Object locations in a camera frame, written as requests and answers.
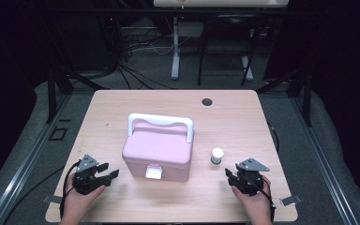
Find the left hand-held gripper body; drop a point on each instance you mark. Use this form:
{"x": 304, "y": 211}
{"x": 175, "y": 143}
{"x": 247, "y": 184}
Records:
{"x": 86, "y": 179}

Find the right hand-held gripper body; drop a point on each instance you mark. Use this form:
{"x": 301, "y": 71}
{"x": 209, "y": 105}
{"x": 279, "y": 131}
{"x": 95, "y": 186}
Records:
{"x": 250, "y": 182}

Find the small white-capped bottle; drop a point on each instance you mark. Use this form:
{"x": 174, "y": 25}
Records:
{"x": 217, "y": 154}

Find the pink storage box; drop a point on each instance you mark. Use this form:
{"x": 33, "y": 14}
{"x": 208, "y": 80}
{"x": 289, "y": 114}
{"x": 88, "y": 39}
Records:
{"x": 157, "y": 148}

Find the person's right hand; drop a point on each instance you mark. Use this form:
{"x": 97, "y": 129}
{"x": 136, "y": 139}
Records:
{"x": 258, "y": 209}

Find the person's left hand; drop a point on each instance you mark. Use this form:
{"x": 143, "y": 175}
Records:
{"x": 76, "y": 206}

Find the black table grommet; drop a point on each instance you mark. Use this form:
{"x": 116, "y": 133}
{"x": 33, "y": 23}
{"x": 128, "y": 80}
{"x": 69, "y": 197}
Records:
{"x": 206, "y": 102}

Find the black metal stand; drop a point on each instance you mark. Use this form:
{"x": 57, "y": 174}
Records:
{"x": 307, "y": 100}
{"x": 51, "y": 93}

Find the black chair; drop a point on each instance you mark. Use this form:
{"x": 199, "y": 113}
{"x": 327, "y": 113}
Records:
{"x": 228, "y": 47}

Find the white desk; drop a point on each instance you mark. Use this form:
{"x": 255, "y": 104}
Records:
{"x": 175, "y": 47}

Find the black metal crossbar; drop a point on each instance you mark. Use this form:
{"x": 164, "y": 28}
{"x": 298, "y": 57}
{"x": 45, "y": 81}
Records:
{"x": 137, "y": 12}

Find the grey metal bracket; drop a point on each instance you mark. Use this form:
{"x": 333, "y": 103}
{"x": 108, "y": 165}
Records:
{"x": 53, "y": 199}
{"x": 291, "y": 200}

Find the aluminium rail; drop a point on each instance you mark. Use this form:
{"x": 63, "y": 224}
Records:
{"x": 28, "y": 159}
{"x": 325, "y": 168}

